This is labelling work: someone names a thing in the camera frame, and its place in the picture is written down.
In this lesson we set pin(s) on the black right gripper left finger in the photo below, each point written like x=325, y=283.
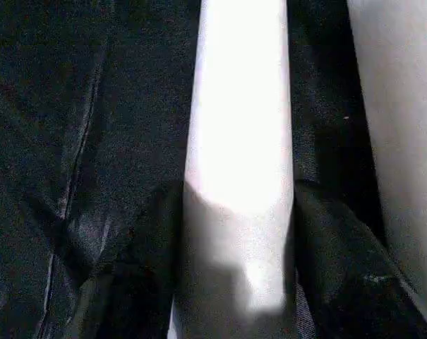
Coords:
x=146, y=282

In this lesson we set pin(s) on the black mat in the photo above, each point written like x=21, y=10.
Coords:
x=58, y=106

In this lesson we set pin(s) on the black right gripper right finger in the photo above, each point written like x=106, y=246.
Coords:
x=347, y=275

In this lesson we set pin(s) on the white plastic table leg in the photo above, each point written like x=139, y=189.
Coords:
x=403, y=106
x=238, y=106

